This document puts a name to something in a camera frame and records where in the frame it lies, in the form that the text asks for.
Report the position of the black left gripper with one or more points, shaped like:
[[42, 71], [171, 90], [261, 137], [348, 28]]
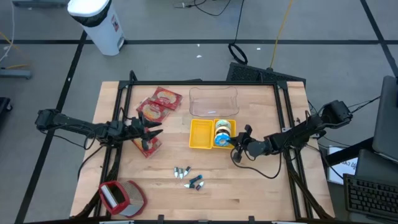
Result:
[[135, 129]]

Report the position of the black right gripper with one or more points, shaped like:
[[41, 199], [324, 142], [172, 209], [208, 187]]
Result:
[[252, 147]]

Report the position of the blue frosted donut toy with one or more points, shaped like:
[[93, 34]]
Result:
[[219, 140]]

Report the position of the red snack packet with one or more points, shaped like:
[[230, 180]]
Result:
[[166, 98], [152, 112], [152, 147]]

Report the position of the cream donut toy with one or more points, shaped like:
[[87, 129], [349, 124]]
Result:
[[222, 130]]

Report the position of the pale sprinkled donut toy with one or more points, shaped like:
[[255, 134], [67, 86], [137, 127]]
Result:
[[224, 123]]

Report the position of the blue dropper bottle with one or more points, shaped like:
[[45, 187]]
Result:
[[196, 179]]

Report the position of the purple label dropper bottle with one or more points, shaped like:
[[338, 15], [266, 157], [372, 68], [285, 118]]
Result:
[[200, 185]]

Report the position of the teal label dropper bottle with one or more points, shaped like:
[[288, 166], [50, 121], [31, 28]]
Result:
[[189, 186]]

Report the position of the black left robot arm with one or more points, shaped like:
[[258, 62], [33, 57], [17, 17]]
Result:
[[77, 126]]

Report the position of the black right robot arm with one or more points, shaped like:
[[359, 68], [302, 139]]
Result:
[[298, 130]]

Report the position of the yellow slotted plastic basket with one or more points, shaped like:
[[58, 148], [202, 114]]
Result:
[[200, 133], [234, 124]]

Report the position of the clear plastic tray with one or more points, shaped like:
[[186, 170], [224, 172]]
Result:
[[199, 105]]

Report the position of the black perforated panel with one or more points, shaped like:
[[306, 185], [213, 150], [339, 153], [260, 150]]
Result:
[[248, 73]]

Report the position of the red tape dispenser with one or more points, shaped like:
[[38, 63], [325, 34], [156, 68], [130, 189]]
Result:
[[136, 199]]

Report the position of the white paper sheet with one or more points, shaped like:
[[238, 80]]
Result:
[[342, 169]]

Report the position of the white trash can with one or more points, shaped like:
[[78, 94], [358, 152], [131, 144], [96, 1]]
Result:
[[99, 31]]

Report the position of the black desk bar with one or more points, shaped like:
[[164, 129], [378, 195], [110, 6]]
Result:
[[348, 152]]

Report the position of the black keyboard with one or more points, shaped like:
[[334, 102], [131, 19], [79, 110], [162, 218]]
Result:
[[370, 196]]

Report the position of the grey stand base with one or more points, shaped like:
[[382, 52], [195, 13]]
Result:
[[15, 74]]

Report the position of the black caster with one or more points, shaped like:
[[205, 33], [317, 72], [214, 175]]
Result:
[[4, 104]]

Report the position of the grey laptop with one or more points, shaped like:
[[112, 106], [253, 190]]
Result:
[[387, 124]]

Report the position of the grey floor bar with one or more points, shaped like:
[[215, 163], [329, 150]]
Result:
[[37, 3]]

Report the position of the black metal table frame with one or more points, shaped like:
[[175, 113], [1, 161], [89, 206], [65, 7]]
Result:
[[202, 83]]

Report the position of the black table edge bracket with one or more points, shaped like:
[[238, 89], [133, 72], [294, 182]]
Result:
[[251, 219], [160, 219]]

